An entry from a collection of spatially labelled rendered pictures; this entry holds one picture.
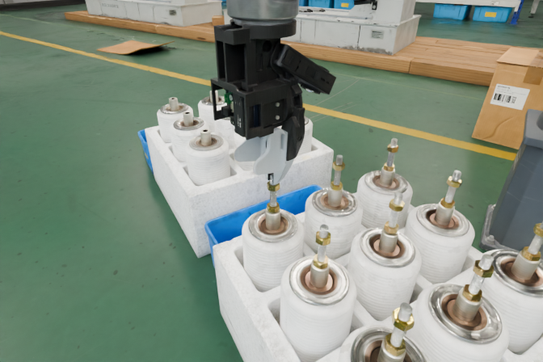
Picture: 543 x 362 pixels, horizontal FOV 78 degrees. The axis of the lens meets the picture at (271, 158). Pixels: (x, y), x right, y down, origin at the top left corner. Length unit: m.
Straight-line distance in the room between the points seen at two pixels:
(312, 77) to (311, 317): 0.28
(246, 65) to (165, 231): 0.64
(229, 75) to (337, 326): 0.32
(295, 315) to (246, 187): 0.39
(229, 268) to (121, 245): 0.42
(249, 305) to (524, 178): 0.64
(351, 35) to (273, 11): 2.15
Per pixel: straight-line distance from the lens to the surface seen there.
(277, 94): 0.37
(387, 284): 0.50
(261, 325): 0.51
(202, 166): 0.74
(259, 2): 0.35
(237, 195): 0.77
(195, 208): 0.74
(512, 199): 0.93
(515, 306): 0.54
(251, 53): 0.36
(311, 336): 0.46
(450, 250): 0.57
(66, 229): 1.04
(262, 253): 0.50
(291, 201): 0.83
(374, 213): 0.63
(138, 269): 0.85
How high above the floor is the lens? 0.60
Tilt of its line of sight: 30 degrees down
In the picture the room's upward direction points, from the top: straight up
